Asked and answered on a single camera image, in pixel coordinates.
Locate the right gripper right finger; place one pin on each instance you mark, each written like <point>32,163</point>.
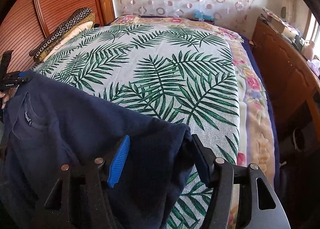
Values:
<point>204,160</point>

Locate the yellow cloth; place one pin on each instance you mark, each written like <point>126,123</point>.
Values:
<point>79,29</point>

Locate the person's left hand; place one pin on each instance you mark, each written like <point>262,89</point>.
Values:
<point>7,95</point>

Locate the blue box on bed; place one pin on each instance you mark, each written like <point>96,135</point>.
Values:
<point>200,16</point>

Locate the wooden slatted wardrobe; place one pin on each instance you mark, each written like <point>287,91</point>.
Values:
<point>29,22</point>

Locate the dark circle pattern pillow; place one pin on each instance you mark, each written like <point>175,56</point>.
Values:
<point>80,16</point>

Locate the palm leaf print sheet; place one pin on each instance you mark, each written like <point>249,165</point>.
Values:
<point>175,73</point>

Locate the pink bottle on cabinet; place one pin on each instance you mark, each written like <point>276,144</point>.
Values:
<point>308,50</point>

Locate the floral pink blanket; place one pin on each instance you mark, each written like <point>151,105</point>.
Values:
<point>258,138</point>

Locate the cardboard box on cabinet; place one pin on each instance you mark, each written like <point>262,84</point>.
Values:
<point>282,27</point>

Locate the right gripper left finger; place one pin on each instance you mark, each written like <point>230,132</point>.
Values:
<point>118,161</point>

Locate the long wooden cabinet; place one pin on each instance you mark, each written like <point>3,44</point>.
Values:
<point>291,85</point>

